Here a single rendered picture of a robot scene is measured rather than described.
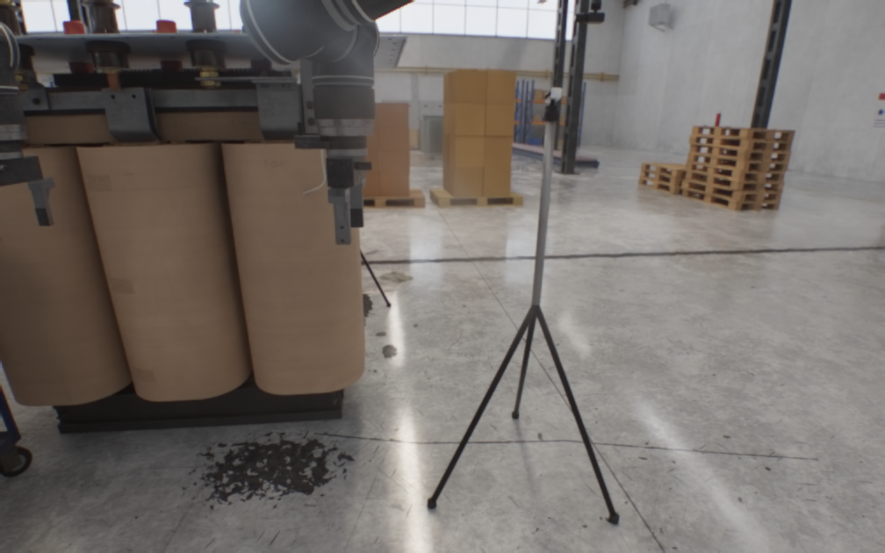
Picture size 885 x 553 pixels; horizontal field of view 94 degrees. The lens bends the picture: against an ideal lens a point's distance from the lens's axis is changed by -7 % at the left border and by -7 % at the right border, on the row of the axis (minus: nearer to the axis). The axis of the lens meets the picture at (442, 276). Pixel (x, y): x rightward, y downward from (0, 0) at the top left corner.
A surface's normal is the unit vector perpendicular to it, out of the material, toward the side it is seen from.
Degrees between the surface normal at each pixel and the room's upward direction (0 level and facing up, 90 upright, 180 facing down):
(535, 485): 0
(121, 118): 90
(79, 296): 90
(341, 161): 90
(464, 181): 90
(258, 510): 0
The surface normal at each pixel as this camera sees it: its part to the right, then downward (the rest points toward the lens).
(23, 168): 1.00, 0.01
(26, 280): 0.14, 0.33
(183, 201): 0.63, 0.27
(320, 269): 0.37, 0.32
